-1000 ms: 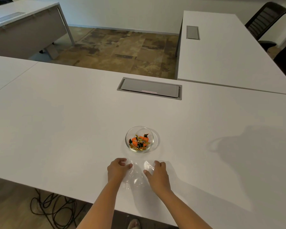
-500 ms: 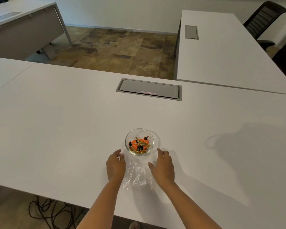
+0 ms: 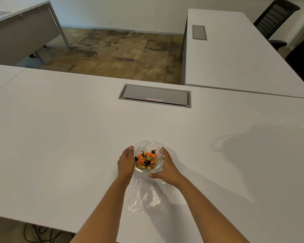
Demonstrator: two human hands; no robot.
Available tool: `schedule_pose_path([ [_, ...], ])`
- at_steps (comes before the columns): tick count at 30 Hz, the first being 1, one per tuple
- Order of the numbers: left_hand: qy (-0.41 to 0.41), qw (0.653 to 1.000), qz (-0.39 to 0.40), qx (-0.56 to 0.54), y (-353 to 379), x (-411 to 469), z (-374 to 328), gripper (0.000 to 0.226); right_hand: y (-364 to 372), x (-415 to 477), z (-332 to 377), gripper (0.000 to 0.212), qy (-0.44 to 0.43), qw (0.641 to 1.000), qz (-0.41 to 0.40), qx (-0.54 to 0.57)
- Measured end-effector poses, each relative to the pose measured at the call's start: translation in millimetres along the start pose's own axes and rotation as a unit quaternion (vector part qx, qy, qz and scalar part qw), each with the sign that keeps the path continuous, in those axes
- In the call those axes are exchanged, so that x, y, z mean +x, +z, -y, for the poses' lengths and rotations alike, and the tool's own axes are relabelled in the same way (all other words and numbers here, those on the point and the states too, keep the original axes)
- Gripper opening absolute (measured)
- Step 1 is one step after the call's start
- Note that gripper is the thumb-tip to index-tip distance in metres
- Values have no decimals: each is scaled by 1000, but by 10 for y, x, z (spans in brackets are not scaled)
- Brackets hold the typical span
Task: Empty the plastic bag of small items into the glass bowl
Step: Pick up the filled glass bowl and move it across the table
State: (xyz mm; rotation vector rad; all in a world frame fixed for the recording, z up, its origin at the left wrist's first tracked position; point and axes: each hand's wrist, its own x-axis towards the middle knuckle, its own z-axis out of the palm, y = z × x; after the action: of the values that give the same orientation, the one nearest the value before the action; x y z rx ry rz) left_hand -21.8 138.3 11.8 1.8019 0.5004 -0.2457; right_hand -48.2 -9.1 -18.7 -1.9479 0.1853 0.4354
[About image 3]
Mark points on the person's right hand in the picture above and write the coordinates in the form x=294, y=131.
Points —
x=170, y=170

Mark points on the person's left hand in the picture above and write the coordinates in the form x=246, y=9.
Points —
x=124, y=164

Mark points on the person's right thumb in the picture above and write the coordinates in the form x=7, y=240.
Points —
x=154, y=176

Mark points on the clear glass bowl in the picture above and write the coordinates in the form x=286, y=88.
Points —
x=148, y=145

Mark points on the person's right forearm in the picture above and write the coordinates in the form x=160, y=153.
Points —
x=205, y=212

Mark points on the person's left forearm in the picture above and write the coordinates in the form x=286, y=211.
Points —
x=103, y=212

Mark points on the pile of wrapped candies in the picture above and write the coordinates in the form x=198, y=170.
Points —
x=147, y=159

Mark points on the clear plastic bag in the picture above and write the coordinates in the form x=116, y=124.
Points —
x=144, y=197

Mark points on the white desk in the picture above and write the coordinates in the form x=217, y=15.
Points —
x=238, y=60

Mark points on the black mesh office chair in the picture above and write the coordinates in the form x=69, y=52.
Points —
x=273, y=20

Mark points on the grey desk with metal legs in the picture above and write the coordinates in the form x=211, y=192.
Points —
x=17, y=35

